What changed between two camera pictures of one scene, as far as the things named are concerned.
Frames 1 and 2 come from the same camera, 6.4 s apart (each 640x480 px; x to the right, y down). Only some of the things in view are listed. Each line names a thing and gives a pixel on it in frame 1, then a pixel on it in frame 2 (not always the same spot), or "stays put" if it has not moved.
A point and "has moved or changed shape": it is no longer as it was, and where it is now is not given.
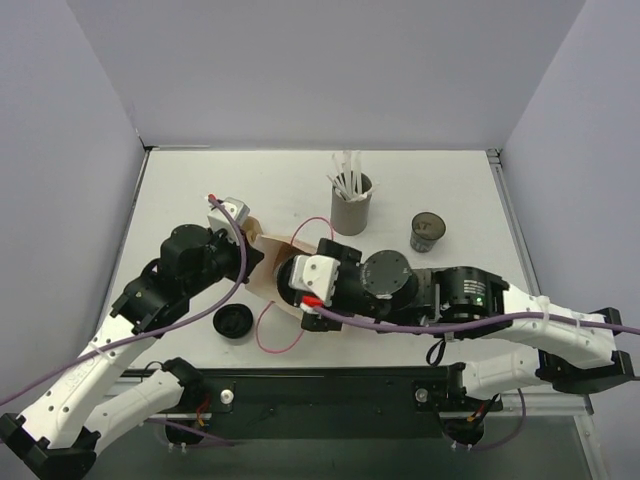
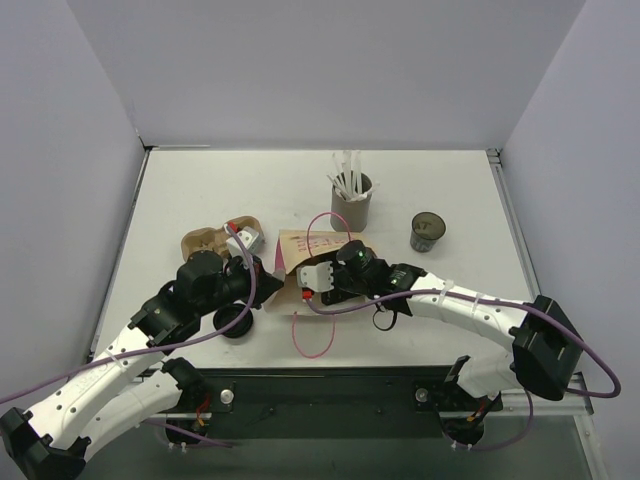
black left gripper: [248, 255] → [265, 279]
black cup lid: [233, 321] stays put
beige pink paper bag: [275, 250] has moved or changed shape
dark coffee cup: [427, 228] stays put
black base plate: [332, 403] stays put
